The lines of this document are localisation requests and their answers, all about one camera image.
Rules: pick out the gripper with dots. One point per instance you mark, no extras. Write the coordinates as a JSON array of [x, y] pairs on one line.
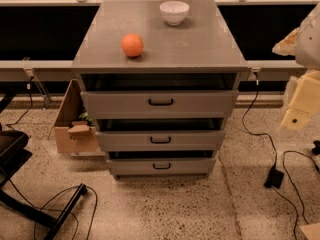
[[310, 45]]

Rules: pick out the grey drawer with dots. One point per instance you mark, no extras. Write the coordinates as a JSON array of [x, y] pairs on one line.
[[160, 140], [158, 104], [132, 167]]

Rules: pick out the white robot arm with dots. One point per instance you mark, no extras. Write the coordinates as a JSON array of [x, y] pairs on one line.
[[304, 44]]

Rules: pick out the grey drawer cabinet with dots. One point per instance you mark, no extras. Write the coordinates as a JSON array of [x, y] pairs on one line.
[[199, 54]]

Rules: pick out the grey top drawer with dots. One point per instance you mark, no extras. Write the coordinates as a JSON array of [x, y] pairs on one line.
[[158, 104]]

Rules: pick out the grey bottom drawer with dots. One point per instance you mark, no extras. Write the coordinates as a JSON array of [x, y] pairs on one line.
[[132, 167]]

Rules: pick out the black power adapter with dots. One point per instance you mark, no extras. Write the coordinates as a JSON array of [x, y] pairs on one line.
[[274, 178]]

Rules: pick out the cardboard corner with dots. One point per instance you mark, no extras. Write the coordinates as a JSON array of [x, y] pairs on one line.
[[311, 231]]

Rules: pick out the white bowl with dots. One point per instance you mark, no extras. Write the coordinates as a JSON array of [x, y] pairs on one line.
[[174, 12]]

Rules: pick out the orange fruit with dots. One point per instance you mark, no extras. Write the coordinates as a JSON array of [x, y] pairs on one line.
[[132, 45]]

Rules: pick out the cardboard box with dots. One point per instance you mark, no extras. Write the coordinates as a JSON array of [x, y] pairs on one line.
[[73, 133]]

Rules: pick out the black chair base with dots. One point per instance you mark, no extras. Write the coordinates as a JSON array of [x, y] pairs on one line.
[[12, 153]]

